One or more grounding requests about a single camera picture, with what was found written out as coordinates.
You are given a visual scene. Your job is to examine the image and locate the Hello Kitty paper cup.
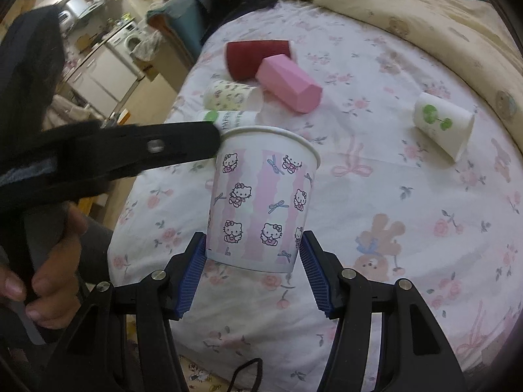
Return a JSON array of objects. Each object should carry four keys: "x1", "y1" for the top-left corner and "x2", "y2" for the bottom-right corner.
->
[{"x1": 206, "y1": 126, "x2": 321, "y2": 273}]

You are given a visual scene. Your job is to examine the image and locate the person's left hand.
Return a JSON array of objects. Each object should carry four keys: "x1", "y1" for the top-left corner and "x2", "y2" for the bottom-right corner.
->
[{"x1": 25, "y1": 202, "x2": 88, "y2": 330}]

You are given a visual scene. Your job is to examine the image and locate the cream patterned paper cup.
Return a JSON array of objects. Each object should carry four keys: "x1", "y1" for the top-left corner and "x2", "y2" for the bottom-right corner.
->
[{"x1": 203, "y1": 80, "x2": 263, "y2": 111}]

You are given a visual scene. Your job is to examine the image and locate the cream bear print duvet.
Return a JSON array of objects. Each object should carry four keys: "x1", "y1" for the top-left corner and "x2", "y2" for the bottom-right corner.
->
[{"x1": 303, "y1": 0, "x2": 522, "y2": 144}]

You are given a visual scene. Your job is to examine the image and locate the black cable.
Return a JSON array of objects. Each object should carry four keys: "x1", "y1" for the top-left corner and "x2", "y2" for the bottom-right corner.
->
[{"x1": 224, "y1": 356, "x2": 264, "y2": 392}]

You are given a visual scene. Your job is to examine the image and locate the white kitchen cabinet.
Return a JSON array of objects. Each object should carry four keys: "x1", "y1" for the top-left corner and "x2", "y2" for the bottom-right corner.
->
[{"x1": 66, "y1": 46, "x2": 138, "y2": 117}]

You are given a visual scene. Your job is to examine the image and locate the green tree paper cup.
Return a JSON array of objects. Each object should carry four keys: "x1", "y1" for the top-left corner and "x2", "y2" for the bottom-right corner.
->
[{"x1": 412, "y1": 93, "x2": 475, "y2": 162}]

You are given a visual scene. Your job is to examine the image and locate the white floral bed sheet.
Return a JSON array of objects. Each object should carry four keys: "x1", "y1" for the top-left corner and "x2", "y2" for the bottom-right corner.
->
[{"x1": 168, "y1": 2, "x2": 522, "y2": 391}]

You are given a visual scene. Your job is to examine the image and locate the dark red paper cup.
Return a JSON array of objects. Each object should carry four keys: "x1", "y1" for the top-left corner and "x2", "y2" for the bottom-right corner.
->
[{"x1": 224, "y1": 40, "x2": 297, "y2": 81}]

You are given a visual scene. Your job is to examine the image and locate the pink faceted cup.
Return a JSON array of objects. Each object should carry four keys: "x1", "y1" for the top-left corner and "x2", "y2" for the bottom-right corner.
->
[{"x1": 255, "y1": 54, "x2": 323, "y2": 113}]

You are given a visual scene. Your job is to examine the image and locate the teal bed frame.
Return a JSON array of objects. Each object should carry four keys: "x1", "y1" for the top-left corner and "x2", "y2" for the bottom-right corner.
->
[{"x1": 145, "y1": 0, "x2": 229, "y2": 67}]

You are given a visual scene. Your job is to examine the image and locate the white washing machine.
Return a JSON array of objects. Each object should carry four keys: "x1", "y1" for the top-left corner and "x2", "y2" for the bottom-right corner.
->
[{"x1": 106, "y1": 20, "x2": 145, "y2": 81}]

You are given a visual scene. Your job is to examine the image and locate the green band paper cup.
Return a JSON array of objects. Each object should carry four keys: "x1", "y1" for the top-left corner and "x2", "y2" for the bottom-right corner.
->
[{"x1": 199, "y1": 110, "x2": 258, "y2": 132}]

